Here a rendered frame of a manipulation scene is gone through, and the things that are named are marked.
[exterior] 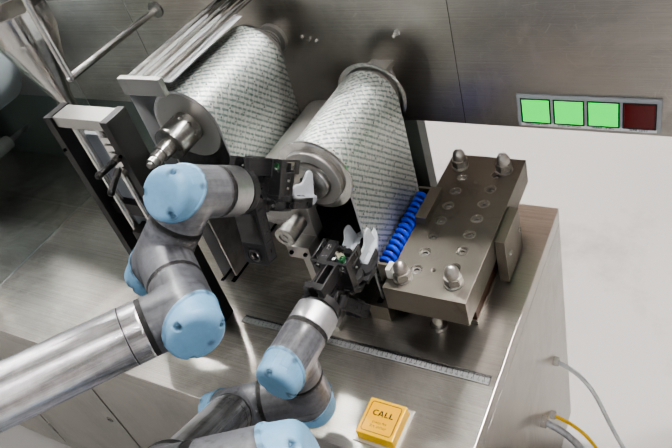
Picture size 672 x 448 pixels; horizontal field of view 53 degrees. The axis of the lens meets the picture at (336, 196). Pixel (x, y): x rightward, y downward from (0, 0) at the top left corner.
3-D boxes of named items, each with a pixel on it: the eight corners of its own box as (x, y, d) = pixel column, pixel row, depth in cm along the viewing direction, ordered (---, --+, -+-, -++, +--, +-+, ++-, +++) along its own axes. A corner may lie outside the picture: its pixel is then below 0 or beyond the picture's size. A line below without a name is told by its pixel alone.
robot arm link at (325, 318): (333, 349, 110) (291, 338, 114) (345, 327, 113) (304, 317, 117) (321, 320, 106) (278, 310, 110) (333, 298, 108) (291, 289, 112)
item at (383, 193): (372, 267, 129) (349, 195, 118) (416, 188, 144) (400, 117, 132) (374, 267, 129) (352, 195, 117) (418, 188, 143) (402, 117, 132)
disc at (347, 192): (294, 205, 126) (264, 141, 118) (295, 203, 126) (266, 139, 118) (363, 210, 118) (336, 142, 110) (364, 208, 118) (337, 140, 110)
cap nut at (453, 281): (440, 289, 120) (436, 271, 117) (447, 274, 122) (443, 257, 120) (460, 292, 118) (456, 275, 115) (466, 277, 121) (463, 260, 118)
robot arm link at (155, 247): (130, 314, 87) (163, 244, 84) (115, 265, 95) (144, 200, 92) (186, 322, 91) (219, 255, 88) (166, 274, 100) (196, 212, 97)
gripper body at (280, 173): (304, 160, 107) (259, 158, 97) (299, 214, 108) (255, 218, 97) (264, 156, 111) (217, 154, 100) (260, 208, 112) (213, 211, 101)
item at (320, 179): (321, 168, 112) (332, 201, 117) (326, 160, 114) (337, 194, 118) (284, 164, 116) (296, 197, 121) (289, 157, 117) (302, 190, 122)
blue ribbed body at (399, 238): (378, 271, 130) (374, 258, 128) (418, 198, 143) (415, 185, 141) (395, 274, 128) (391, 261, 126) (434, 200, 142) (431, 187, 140)
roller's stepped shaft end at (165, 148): (146, 172, 119) (138, 158, 117) (166, 151, 123) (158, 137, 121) (159, 174, 118) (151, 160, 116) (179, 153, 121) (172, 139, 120)
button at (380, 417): (358, 438, 116) (354, 430, 115) (374, 403, 121) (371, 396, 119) (394, 450, 113) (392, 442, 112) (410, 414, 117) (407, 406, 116)
